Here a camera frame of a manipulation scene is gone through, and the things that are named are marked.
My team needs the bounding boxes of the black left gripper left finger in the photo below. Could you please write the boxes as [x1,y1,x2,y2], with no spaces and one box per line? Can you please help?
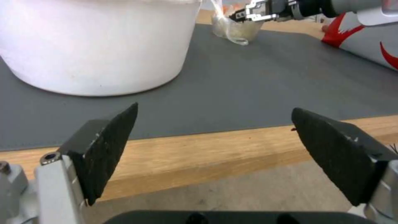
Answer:
[0,102,139,224]

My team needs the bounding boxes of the dark grey table mat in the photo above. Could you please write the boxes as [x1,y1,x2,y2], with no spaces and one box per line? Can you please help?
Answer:
[0,23,398,151]

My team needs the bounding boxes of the grey takeout bag red print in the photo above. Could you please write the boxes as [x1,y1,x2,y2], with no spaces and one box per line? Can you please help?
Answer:
[320,13,398,71]

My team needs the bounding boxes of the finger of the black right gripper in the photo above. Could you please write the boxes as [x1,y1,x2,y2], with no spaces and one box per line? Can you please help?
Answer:
[228,8,278,23]
[246,0,272,10]

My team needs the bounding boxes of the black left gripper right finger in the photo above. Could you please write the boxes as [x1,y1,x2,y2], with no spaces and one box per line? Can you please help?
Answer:
[290,107,398,224]

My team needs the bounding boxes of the clear plastic bag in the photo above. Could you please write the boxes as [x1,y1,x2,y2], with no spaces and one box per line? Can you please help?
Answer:
[211,0,264,46]

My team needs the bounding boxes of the white plastic bucket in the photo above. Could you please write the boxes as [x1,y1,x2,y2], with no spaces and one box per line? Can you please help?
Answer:
[0,0,203,97]

